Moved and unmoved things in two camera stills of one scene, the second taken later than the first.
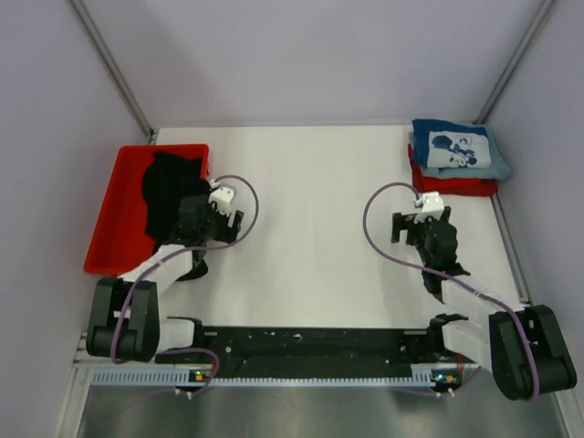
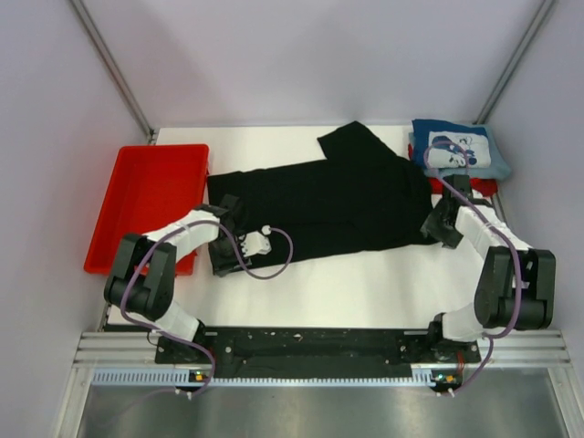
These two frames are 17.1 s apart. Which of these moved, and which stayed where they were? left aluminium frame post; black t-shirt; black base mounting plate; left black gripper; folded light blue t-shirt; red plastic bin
Moved: left black gripper; black t-shirt
Stayed: red plastic bin; left aluminium frame post; folded light blue t-shirt; black base mounting plate
